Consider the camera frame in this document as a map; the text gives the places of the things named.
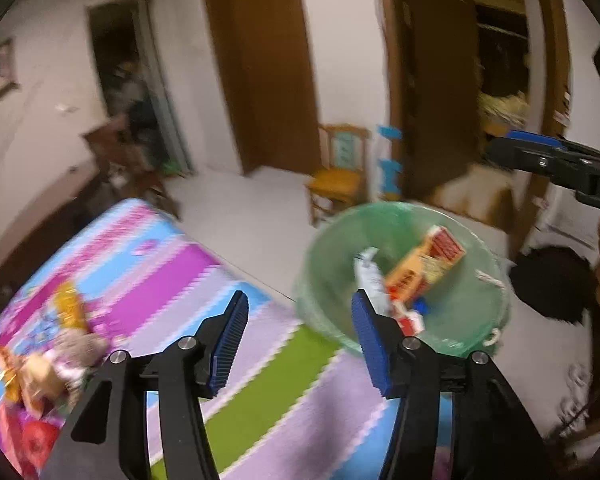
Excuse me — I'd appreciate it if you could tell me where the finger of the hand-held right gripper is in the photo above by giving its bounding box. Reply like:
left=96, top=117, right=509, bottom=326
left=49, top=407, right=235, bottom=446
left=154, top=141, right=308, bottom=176
left=502, top=130, right=581, bottom=153
left=484, top=137, right=588, bottom=184

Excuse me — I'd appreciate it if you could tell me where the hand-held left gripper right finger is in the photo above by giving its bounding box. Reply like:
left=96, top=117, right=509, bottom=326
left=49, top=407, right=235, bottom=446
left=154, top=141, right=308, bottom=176
left=351, top=289, right=556, bottom=480

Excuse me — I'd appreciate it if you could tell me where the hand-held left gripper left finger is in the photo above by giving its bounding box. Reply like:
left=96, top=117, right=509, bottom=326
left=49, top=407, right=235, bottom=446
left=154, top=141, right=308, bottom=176
left=40, top=290, right=251, bottom=480

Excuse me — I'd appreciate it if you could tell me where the red white carton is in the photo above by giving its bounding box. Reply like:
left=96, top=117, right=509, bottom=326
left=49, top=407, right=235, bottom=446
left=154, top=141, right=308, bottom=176
left=392, top=310, right=427, bottom=337

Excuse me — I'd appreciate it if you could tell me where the bin with green bag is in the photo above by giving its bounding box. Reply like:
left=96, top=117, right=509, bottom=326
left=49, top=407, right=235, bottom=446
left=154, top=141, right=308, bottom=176
left=294, top=201, right=511, bottom=359

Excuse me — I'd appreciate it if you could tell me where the red white cigarette box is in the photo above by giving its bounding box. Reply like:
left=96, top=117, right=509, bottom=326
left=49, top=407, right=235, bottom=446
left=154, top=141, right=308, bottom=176
left=420, top=225, right=467, bottom=286

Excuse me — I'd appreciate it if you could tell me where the striped floral tablecloth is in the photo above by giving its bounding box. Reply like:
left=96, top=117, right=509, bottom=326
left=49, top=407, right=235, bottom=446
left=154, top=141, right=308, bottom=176
left=0, top=197, right=456, bottom=480

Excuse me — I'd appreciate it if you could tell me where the cardboard box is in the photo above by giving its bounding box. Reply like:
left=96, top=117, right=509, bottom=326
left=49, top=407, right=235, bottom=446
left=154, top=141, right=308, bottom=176
left=430, top=160, right=514, bottom=234

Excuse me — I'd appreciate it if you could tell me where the open wooden door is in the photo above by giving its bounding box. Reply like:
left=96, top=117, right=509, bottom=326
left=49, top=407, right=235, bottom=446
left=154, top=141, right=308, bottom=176
left=375, top=0, right=572, bottom=241

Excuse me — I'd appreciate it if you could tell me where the black fuzzy object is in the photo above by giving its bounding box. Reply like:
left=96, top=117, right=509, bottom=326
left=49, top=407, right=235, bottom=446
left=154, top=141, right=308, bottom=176
left=509, top=246, right=600, bottom=322

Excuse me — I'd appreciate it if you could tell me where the yellow plastic packet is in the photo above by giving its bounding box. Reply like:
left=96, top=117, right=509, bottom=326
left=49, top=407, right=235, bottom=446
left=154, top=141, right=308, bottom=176
left=50, top=282, right=89, bottom=332

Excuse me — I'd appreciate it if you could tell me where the yellow wooden chair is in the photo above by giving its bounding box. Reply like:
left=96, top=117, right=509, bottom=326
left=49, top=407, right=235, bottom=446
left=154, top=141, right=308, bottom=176
left=305, top=122, right=372, bottom=227

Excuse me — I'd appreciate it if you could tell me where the red apple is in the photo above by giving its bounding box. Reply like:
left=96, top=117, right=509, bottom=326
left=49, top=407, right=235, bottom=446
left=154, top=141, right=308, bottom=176
left=20, top=420, right=67, bottom=472

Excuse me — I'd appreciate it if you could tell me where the dark wooden chair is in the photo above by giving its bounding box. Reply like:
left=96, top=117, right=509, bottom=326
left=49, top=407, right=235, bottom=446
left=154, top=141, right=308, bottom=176
left=82, top=115, right=182, bottom=217

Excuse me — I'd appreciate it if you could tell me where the dark wooden dining table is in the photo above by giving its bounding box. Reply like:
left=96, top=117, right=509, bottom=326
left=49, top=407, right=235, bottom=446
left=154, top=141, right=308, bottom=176
left=0, top=160, right=112, bottom=287

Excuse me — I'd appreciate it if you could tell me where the brown wooden door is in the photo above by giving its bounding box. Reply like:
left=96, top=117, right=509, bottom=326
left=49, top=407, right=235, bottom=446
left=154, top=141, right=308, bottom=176
left=200, top=0, right=322, bottom=177

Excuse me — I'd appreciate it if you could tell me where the sliding glass door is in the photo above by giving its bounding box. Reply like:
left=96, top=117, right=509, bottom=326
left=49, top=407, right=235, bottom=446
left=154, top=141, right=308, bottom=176
left=86, top=0, right=194, bottom=177

